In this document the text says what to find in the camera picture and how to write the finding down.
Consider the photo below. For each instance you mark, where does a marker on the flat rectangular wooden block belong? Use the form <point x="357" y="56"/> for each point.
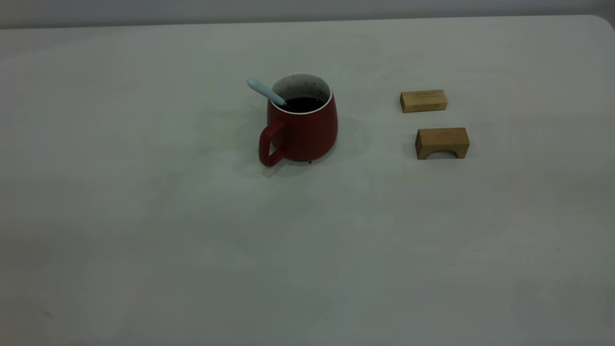
<point x="423" y="101"/>

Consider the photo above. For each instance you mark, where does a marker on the red ceramic mug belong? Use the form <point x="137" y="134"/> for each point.
<point x="307" y="132"/>

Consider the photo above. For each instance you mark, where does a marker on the arched wooden block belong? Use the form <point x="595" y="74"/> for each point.
<point x="442" y="139"/>

